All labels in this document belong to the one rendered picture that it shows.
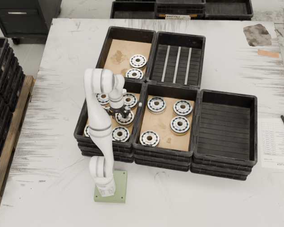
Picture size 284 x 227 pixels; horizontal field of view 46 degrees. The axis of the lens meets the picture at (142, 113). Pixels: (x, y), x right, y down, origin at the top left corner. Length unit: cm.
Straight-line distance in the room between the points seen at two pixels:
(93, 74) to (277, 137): 120
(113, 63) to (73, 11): 178
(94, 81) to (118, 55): 92
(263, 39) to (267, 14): 134
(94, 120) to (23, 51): 229
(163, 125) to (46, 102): 76
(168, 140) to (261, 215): 59
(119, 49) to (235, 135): 89
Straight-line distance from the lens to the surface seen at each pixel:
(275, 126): 209
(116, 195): 176
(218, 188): 184
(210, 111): 190
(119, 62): 210
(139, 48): 217
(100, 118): 131
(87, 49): 238
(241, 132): 186
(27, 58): 345
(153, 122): 183
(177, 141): 178
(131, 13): 326
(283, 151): 202
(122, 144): 166
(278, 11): 390
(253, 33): 253
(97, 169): 147
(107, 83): 122
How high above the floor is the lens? 240
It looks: 57 degrees down
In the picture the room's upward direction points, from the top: 3 degrees counter-clockwise
